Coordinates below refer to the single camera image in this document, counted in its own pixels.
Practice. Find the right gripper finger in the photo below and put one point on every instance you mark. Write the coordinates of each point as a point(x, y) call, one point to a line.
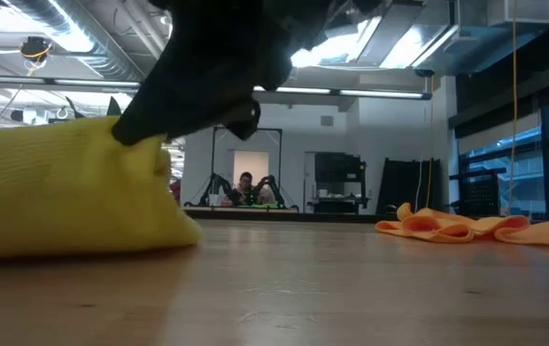
point(168, 115)

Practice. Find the yellow microfiber towel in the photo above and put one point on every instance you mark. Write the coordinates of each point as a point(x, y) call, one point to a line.
point(62, 192)

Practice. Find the orange microfiber towel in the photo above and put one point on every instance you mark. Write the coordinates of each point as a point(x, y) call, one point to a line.
point(447, 230)

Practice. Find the black distant robot arm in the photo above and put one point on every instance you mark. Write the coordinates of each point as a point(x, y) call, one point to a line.
point(218, 187)
point(271, 187)

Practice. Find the red object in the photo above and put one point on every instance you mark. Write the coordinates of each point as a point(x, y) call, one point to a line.
point(175, 191)

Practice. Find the long light bar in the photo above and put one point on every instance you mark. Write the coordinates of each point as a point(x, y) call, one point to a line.
point(86, 82)

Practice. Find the distant wooden table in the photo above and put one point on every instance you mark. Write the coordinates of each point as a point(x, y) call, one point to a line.
point(207, 209)

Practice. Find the bright ceiling light panel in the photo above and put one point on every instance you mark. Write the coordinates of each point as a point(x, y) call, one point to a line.
point(341, 48)

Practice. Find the person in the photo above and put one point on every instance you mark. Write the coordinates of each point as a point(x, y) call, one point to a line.
point(247, 190)

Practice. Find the black equipment cart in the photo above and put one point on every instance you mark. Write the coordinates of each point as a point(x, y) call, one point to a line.
point(339, 168)

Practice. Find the black leaning panel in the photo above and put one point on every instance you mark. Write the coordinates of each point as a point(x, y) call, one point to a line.
point(399, 185)

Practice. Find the black mesh rack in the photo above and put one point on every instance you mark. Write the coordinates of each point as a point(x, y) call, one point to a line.
point(478, 194)

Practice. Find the large black-framed window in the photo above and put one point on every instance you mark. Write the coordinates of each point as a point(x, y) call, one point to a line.
point(524, 168)

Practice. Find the black distant rig frame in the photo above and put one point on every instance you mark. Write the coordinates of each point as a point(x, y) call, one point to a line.
point(214, 154)

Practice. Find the silver ventilation duct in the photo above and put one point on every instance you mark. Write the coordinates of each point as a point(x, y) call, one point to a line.
point(110, 62)

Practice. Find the black metal table frame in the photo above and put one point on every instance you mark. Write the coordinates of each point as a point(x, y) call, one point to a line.
point(327, 217)

